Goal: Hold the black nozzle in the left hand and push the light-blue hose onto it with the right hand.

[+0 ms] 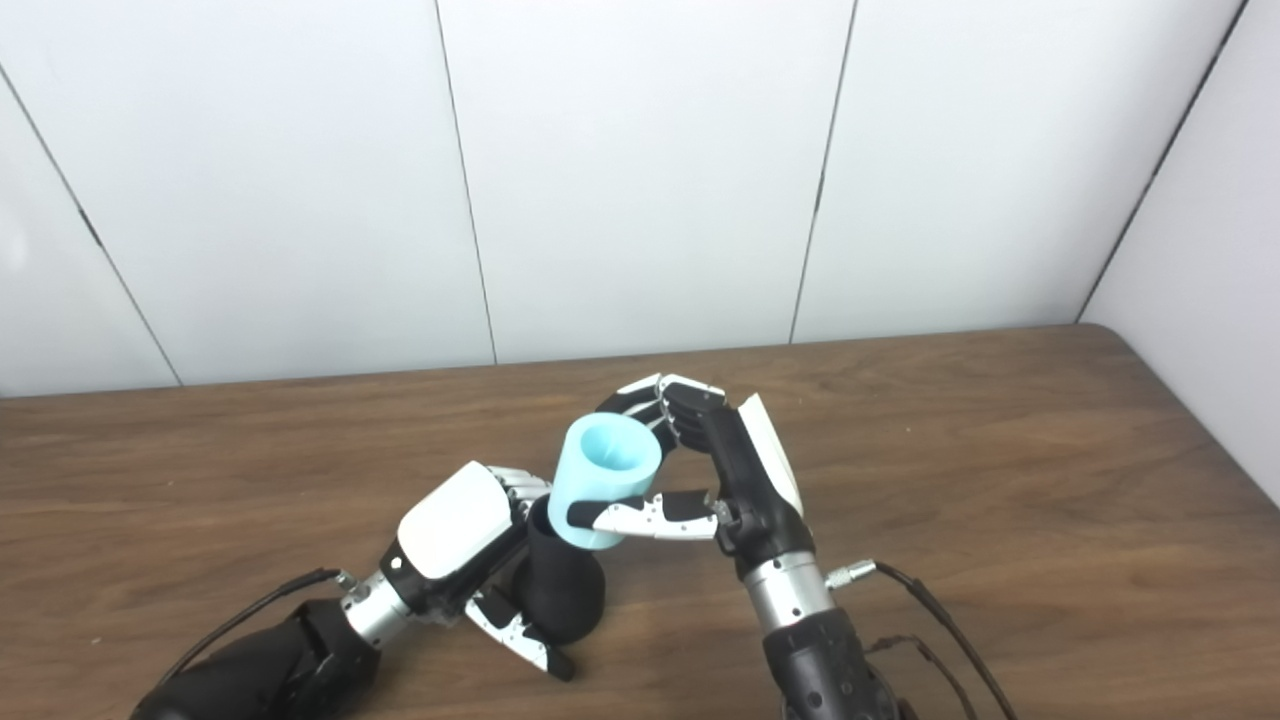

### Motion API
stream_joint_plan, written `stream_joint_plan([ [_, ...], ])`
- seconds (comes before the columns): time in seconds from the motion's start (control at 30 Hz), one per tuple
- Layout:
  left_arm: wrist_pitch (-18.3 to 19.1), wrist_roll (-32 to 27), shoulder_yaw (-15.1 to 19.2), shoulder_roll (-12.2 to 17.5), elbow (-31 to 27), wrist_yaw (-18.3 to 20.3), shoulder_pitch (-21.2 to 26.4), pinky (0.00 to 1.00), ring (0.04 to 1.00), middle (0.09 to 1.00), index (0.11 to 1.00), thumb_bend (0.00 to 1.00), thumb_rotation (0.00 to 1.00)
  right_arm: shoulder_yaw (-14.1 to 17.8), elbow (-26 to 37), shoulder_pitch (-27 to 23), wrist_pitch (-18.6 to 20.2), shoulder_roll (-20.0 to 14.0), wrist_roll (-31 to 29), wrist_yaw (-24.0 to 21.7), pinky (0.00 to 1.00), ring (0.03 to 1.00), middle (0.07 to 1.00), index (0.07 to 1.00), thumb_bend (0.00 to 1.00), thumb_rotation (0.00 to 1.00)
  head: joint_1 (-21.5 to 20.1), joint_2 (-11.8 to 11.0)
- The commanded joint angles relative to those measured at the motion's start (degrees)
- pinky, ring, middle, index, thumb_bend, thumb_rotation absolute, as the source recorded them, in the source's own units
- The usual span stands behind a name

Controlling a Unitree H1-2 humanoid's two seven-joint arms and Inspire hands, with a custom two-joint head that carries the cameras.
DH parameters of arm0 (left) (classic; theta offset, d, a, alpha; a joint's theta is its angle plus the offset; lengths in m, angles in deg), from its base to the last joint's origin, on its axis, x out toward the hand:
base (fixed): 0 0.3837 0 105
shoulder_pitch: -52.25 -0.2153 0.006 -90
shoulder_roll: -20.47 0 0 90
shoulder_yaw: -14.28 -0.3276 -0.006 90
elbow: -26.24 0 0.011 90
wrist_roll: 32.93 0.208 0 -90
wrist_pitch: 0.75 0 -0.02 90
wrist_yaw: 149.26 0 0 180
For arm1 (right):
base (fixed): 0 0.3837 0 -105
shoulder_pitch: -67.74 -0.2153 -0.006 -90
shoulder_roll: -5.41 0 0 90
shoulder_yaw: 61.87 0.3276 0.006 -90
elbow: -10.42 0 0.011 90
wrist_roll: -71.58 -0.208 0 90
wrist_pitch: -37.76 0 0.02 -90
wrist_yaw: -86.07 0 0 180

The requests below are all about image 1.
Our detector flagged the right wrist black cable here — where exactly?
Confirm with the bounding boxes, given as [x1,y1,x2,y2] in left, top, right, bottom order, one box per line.
[824,559,1019,720]

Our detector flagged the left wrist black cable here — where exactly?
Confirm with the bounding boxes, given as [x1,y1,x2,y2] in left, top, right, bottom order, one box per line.
[158,567,359,693]

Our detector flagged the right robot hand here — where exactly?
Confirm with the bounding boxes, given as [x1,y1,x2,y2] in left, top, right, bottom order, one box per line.
[566,374,817,582]

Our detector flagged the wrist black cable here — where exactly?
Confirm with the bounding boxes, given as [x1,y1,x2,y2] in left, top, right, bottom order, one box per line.
[824,559,1019,720]
[158,567,359,693]

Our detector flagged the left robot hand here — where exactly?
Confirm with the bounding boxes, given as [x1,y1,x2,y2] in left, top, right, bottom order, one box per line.
[380,461,577,683]

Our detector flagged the light blue cylinder cup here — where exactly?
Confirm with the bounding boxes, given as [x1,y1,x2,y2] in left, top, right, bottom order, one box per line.
[547,416,663,551]

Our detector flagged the black nozzle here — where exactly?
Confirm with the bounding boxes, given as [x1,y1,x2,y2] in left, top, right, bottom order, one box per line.
[523,494,607,645]

